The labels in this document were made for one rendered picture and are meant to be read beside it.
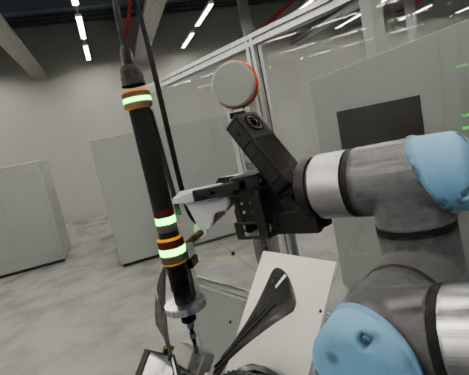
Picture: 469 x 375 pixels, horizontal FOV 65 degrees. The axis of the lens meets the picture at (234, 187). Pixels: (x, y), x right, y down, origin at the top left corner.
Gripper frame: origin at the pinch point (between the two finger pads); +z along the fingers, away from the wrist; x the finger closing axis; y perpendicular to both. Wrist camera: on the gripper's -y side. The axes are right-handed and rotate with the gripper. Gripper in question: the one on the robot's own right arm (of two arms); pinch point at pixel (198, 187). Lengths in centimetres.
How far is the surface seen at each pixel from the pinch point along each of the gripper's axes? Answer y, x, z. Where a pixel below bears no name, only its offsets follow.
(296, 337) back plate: 44, 29, 11
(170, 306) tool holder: 18.5, -4.2, 9.7
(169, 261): 10.6, -3.7, 7.1
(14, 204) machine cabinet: 6, 201, 701
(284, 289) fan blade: 23.5, 14.2, -0.2
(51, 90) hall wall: -295, 522, 1090
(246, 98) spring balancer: -18, 62, 33
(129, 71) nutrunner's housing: -19.4, -2.7, 5.4
